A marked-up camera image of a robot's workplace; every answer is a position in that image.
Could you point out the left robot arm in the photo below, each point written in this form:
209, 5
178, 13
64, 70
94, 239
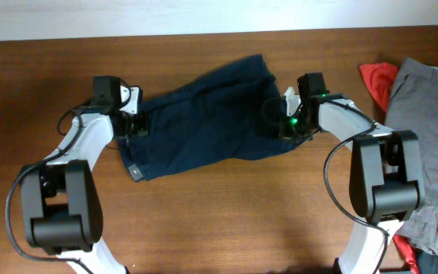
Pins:
61, 210

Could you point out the red cloth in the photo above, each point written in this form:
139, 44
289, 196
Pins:
379, 79

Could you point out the grey garment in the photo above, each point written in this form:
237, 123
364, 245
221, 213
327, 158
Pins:
413, 105

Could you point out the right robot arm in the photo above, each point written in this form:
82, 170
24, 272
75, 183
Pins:
386, 184

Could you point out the navy blue shorts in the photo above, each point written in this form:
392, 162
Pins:
232, 112

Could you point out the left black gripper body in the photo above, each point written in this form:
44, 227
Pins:
134, 125

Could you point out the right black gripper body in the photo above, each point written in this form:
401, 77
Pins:
295, 127

